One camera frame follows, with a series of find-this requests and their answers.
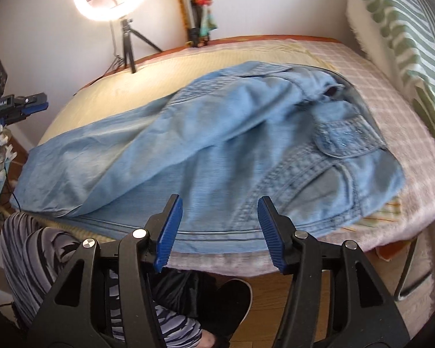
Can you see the folded grey tripod stand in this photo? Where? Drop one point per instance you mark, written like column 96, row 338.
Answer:
column 194, row 25

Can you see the yellow striped shirt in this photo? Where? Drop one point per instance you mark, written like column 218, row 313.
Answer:
column 148, row 76

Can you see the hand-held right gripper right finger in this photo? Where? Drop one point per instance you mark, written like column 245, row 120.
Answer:
column 272, row 235

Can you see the green patterned fringed cushion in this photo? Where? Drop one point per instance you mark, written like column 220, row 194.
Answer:
column 395, row 11

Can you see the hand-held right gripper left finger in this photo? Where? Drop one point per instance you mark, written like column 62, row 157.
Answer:
column 168, row 232

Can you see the person's striped trouser leg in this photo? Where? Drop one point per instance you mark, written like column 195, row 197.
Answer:
column 25, row 261

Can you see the light blue denim pants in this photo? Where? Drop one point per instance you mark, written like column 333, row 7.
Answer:
column 203, row 134

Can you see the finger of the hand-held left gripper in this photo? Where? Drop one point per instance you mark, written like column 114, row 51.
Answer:
column 36, row 108
column 34, row 98

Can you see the pink plaid blanket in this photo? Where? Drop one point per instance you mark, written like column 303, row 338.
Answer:
column 402, row 123

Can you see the black slipper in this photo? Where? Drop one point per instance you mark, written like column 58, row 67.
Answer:
column 228, row 308

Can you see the dark metal frame leg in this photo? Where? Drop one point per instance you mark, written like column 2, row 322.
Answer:
column 408, row 261

